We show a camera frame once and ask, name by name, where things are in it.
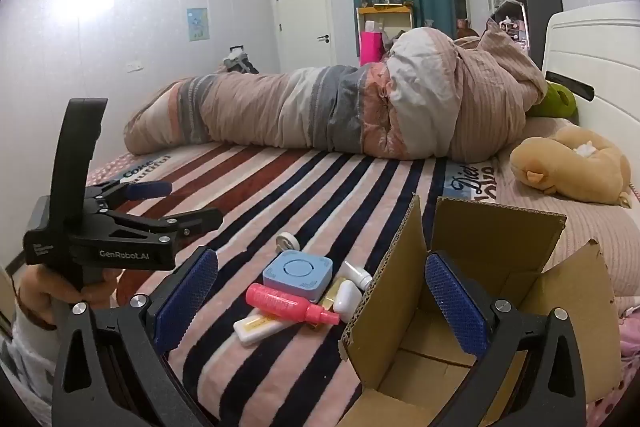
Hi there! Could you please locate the blue square device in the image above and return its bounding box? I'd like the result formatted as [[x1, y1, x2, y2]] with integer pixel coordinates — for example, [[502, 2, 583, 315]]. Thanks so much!
[[262, 250, 334, 312]]

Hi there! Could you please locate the white and yellow tube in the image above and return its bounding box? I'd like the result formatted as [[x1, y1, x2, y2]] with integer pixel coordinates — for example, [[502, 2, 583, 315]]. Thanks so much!
[[233, 311, 291, 348]]

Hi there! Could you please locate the person's left hand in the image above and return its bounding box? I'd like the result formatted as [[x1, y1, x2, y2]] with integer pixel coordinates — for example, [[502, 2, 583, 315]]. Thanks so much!
[[17, 264, 123, 328]]

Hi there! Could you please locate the white door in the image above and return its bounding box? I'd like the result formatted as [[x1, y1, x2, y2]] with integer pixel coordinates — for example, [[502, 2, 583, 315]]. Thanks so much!
[[272, 0, 337, 72]]

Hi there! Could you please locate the green plush toy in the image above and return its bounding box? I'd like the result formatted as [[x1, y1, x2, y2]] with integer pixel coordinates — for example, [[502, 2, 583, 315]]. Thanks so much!
[[525, 82, 577, 120]]

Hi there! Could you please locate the white bed headboard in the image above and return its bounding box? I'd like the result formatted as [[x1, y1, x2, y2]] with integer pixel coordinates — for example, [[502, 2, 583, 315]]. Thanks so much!
[[542, 2, 640, 168]]

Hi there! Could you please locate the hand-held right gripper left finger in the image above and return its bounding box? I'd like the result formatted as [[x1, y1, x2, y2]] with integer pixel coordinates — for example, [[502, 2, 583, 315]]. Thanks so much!
[[52, 246, 221, 427]]

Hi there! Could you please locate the pink spray bottle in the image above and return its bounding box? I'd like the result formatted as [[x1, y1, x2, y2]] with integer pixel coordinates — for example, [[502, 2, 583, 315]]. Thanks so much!
[[245, 283, 342, 327]]

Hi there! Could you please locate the brown cardboard box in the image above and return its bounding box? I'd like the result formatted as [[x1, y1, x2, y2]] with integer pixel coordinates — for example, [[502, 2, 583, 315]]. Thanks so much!
[[339, 194, 615, 427]]

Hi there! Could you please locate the yellow shelf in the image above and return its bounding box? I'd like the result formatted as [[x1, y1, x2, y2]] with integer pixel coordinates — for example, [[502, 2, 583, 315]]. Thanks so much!
[[356, 4, 415, 58]]

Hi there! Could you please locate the small white bottle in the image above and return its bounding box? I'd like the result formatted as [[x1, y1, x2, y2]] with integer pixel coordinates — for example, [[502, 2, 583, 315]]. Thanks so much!
[[342, 260, 374, 290]]

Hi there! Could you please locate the pink gift bag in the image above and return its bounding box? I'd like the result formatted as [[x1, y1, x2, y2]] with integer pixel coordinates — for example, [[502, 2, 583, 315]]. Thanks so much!
[[359, 32, 383, 68]]

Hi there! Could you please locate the small blue wall poster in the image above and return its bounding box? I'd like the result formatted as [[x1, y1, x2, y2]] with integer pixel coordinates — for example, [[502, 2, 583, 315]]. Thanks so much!
[[187, 8, 209, 42]]

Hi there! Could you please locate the pink striped pillow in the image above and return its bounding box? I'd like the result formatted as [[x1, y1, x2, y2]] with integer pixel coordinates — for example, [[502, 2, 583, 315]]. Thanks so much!
[[492, 117, 640, 298]]

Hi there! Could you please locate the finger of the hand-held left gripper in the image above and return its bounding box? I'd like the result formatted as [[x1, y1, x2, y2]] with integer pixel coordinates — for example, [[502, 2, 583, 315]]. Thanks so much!
[[85, 181, 172, 212], [102, 207, 224, 249]]

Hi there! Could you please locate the rolled pink grey comforter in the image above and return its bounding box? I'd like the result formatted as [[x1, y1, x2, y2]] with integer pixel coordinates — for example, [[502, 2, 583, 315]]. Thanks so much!
[[122, 19, 548, 160]]

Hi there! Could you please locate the striped blanket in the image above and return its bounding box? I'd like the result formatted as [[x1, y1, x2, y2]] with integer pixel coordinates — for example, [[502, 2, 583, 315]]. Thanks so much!
[[85, 139, 501, 427]]

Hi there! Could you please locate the pink dotted sheet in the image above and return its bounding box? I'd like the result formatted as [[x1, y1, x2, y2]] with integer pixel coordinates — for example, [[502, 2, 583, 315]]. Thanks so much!
[[585, 297, 640, 408]]

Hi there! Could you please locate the small gold box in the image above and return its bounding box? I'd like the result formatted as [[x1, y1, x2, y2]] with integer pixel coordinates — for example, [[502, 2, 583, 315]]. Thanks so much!
[[320, 278, 351, 312]]

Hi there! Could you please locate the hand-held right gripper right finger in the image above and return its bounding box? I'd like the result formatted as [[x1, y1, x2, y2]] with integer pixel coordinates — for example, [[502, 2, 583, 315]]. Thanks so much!
[[424, 251, 587, 427]]

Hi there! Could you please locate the tan plush toy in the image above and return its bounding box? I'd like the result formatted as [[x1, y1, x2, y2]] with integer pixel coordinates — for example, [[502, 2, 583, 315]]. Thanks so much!
[[509, 126, 633, 206]]

